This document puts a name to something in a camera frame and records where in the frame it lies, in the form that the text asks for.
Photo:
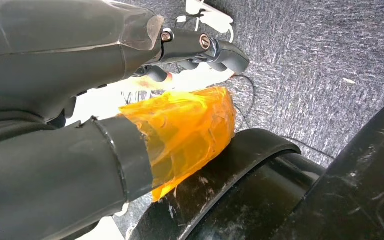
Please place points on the black scuffed robot body panel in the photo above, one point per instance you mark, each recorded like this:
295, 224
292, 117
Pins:
361, 185

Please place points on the white paper scrap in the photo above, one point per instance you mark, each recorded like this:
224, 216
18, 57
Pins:
349, 81

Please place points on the black curved robot body cover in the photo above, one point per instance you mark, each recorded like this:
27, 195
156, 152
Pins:
238, 172

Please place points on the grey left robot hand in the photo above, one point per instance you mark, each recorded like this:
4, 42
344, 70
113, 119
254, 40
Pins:
46, 49

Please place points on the orange tape wrap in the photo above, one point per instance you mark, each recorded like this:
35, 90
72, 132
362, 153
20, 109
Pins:
185, 132

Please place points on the white round device red rim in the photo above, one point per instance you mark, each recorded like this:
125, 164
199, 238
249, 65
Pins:
205, 76

